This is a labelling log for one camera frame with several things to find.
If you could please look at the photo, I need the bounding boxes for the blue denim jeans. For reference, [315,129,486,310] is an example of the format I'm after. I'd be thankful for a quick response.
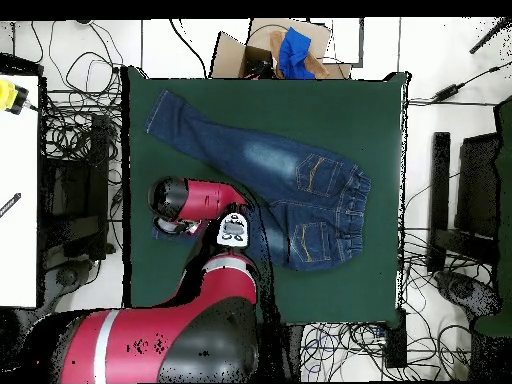
[144,88,372,272]

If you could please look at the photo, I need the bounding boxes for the dark green table cloth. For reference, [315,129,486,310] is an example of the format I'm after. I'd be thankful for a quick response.
[120,65,413,328]

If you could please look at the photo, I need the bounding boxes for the tan brown cloth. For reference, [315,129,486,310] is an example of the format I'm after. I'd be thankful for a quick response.
[269,30,332,80]

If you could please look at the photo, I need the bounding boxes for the brown cardboard box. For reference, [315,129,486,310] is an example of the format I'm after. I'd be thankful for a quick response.
[209,17,353,80]

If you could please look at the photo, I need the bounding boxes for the bright blue cloth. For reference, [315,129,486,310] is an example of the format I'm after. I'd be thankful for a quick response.
[277,26,317,80]

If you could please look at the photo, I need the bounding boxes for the black chair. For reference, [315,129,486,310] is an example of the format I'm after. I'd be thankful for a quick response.
[39,113,117,269]

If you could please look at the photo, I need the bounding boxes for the black power strip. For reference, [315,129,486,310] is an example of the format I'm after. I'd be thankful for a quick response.
[384,307,408,369]

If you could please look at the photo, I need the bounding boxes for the white side table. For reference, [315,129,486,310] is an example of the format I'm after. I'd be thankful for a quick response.
[0,74,40,308]

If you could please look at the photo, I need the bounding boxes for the black marker pen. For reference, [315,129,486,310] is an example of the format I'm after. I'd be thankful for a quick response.
[0,192,22,219]

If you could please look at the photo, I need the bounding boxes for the green cloth on side table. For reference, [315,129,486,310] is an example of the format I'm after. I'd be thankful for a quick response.
[473,95,512,337]

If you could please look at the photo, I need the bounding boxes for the yellow and black tool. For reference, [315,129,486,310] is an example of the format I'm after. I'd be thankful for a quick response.
[0,78,30,116]

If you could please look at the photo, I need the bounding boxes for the black rod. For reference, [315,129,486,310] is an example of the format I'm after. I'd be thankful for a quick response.
[469,17,511,55]

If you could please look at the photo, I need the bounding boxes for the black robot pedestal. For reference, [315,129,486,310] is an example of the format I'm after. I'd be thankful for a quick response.
[283,324,305,383]

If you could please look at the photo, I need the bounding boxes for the black cable tangle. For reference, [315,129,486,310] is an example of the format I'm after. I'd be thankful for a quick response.
[29,19,125,161]
[299,227,481,381]

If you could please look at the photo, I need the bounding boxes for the white board with dark frame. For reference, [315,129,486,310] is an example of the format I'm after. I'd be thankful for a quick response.
[309,17,365,68]

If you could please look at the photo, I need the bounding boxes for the black power adapter with cable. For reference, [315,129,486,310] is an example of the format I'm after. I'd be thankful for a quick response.
[431,59,512,102]

